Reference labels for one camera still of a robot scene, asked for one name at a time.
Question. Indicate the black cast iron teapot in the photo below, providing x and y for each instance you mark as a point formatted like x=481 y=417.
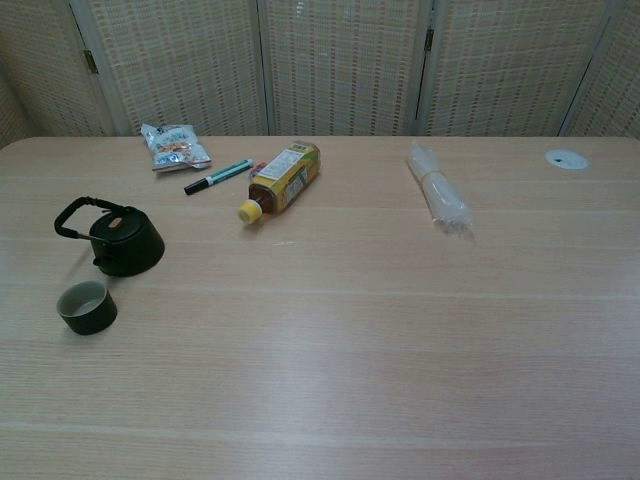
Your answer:
x=130 y=250

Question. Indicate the white blue snack bag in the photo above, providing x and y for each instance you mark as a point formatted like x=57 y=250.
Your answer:
x=172 y=147

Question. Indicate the clear plastic straw bundle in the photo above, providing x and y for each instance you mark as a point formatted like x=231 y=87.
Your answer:
x=440 y=192

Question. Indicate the dark screen hinge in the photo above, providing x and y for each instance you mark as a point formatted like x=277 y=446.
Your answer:
x=428 y=40

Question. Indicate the woven folding screen panel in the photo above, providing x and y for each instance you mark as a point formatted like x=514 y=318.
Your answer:
x=40 y=75
x=505 y=70
x=185 y=70
x=345 y=70
x=620 y=90
x=7 y=125

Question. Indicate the green marker pen black cap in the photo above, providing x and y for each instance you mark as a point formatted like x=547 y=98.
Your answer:
x=220 y=175

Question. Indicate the dark green ceramic cup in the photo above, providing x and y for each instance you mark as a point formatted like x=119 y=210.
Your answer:
x=95 y=320

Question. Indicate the small red candy packet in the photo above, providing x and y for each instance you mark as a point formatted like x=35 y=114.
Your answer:
x=257 y=169

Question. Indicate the brass screen hinge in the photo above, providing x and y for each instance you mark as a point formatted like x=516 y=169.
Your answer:
x=89 y=61

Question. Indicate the tea bottle yellow label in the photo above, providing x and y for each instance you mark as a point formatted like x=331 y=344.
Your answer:
x=285 y=180

